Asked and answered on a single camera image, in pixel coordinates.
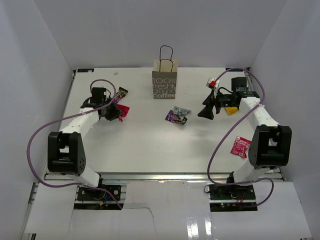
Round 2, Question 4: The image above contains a grey paper coffee bag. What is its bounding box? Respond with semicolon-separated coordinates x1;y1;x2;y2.
151;45;178;100

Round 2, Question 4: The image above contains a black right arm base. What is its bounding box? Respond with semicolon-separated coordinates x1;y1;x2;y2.
203;184;256;201

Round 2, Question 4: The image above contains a red snack pouch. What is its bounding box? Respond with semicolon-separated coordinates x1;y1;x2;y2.
117;104;130;122

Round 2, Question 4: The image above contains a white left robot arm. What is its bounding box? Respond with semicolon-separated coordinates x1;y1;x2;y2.
47;87;121;200

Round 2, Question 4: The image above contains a silver foil snack packet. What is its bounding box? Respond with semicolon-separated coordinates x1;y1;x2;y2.
173;105;192;117

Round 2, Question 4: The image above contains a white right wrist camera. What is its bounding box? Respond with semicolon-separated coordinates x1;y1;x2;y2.
206;77;220;89

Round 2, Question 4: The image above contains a yellow snack packet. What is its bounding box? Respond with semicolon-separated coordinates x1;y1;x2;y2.
224;107;238;116

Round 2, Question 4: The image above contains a purple M&M candy packet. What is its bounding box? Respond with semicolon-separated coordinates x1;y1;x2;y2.
165;110;188;126

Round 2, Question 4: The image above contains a pink candy pouch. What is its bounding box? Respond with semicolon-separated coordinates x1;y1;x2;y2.
230;136;252;159

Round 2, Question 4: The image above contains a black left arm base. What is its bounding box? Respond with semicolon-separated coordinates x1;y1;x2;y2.
76;185;122;201

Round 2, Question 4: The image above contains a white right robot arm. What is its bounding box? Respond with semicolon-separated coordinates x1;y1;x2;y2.
198;77;292;200

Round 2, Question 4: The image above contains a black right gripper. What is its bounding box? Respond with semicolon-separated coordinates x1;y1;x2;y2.
198;88;237;120

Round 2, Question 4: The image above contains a dark skittles candy packet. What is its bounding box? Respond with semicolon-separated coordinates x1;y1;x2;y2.
113;87;129;104

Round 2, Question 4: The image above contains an aluminium front rail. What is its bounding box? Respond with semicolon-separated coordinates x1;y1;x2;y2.
44;171;283;182

